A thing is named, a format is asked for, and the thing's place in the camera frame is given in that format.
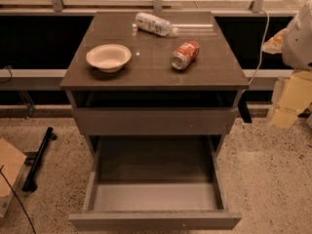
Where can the red coke can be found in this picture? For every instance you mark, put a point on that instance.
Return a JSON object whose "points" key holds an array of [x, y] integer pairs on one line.
{"points": [[185, 54]]}

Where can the black bar on floor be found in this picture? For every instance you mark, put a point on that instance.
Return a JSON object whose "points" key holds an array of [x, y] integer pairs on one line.
{"points": [[30, 184]]}

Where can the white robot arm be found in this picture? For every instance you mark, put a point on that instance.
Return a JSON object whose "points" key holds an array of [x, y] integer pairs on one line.
{"points": [[297, 46]]}

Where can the closed grey top drawer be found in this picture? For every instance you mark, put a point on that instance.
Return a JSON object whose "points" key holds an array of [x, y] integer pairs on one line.
{"points": [[100, 122]]}

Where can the open grey middle drawer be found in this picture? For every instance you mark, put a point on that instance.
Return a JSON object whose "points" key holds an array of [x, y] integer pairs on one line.
{"points": [[155, 183]]}

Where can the brown cardboard box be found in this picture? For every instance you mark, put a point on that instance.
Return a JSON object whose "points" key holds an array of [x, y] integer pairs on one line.
{"points": [[12, 164]]}

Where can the white bowl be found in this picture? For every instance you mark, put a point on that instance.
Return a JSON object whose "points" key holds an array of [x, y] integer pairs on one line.
{"points": [[108, 58]]}

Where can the dark grey drawer cabinet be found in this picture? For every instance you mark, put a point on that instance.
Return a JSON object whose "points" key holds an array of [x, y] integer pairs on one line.
{"points": [[214, 80]]}

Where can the clear plastic water bottle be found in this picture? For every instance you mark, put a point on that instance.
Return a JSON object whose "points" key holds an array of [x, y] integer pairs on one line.
{"points": [[155, 25]]}

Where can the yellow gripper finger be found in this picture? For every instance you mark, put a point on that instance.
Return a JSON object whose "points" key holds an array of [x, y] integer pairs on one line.
{"points": [[275, 44], [291, 96]]}

